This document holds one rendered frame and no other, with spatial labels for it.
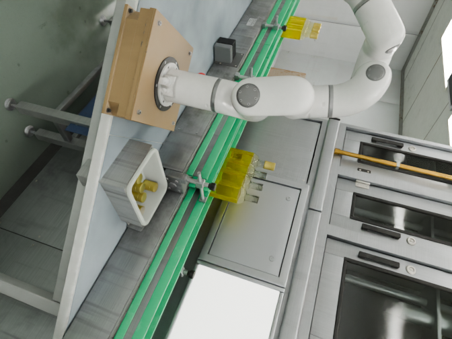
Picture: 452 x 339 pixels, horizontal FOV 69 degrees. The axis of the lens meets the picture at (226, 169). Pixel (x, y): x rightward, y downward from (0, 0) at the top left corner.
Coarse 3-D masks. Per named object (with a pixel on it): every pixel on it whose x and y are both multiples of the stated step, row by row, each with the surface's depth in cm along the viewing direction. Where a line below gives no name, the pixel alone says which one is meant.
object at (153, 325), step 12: (276, 48) 192; (264, 72) 179; (240, 132) 151; (204, 204) 128; (204, 216) 125; (192, 240) 119; (180, 264) 114; (168, 288) 109; (156, 312) 104; (156, 324) 102
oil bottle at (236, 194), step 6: (216, 180) 128; (222, 186) 126; (228, 186) 126; (234, 186) 126; (240, 186) 126; (210, 192) 128; (216, 192) 126; (222, 192) 125; (228, 192) 124; (234, 192) 124; (240, 192) 124; (246, 192) 126; (222, 198) 128; (228, 198) 126; (234, 198) 125; (240, 198) 124
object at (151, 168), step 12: (156, 156) 101; (144, 168) 108; (156, 168) 106; (132, 180) 90; (156, 180) 112; (156, 192) 113; (132, 204) 95; (144, 204) 110; (156, 204) 110; (144, 216) 107
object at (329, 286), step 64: (256, 128) 170; (320, 128) 172; (320, 192) 142; (384, 192) 145; (448, 192) 142; (192, 256) 129; (320, 256) 126; (384, 256) 128; (448, 256) 127; (320, 320) 114; (384, 320) 114; (448, 320) 113
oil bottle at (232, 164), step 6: (228, 162) 133; (234, 162) 133; (240, 162) 133; (246, 162) 133; (228, 168) 132; (234, 168) 131; (240, 168) 131; (246, 168) 131; (252, 168) 131; (252, 174) 131
